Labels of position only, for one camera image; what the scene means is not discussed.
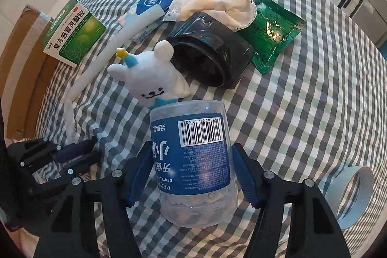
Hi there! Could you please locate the blue tissue pack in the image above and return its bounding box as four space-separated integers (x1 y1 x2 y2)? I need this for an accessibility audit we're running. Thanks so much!
118 0 172 44

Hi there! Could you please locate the brown cardboard box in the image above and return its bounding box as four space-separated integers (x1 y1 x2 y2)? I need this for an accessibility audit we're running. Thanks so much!
1 5 58 143

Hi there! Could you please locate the grey mini fridge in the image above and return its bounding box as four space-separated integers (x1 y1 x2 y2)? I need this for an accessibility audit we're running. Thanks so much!
352 0 387 48

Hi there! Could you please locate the checkered tablecloth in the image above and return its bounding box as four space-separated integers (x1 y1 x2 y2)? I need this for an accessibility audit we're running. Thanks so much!
35 0 386 257

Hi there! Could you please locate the white plush bear toy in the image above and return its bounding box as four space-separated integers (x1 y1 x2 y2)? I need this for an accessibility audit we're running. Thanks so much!
108 40 191 109

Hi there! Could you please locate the green foil packet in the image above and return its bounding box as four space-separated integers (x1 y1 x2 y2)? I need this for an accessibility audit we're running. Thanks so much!
238 0 306 74

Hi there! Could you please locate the green 999 medicine box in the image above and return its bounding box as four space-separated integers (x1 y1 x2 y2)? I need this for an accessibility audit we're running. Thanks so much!
43 0 106 67

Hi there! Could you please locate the white tube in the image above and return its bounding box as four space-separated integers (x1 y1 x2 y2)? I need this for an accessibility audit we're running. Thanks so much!
63 5 165 142

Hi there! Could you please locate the grey tape roll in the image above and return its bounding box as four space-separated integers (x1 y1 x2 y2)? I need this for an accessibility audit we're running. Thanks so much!
325 166 374 230

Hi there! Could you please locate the clear jar blue label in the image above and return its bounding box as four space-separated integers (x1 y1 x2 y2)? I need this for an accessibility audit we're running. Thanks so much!
149 100 238 228

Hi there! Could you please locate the cream cloth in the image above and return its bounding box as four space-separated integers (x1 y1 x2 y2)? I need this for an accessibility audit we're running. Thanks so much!
163 0 257 32

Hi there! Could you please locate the black round jar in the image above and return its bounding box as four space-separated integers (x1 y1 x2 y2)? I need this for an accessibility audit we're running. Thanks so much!
167 12 254 90

